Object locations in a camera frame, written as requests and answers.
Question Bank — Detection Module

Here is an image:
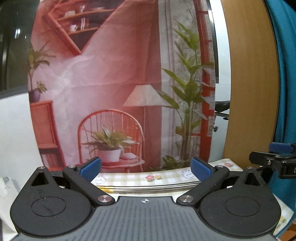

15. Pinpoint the checkered bunny tablecloth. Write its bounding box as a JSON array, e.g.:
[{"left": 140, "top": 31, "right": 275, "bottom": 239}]
[{"left": 0, "top": 158, "right": 295, "bottom": 241}]

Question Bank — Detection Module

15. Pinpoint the long metal rod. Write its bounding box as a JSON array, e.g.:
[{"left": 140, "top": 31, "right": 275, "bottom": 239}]
[{"left": 97, "top": 181, "right": 201, "bottom": 194}]

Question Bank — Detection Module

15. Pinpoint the wooden door panel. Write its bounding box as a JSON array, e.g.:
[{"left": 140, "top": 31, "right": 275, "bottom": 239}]
[{"left": 221, "top": 1, "right": 279, "bottom": 168}]

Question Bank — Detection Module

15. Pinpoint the black office chair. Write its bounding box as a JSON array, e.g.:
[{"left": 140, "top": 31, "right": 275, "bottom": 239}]
[{"left": 214, "top": 100, "right": 230, "bottom": 121}]

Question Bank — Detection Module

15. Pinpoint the printed room backdrop cloth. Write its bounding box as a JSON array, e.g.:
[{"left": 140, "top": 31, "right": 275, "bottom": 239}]
[{"left": 28, "top": 1, "right": 218, "bottom": 172}]

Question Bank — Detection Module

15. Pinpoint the teal curtain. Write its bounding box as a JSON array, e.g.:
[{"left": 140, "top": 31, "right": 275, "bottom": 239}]
[{"left": 263, "top": 0, "right": 296, "bottom": 237}]

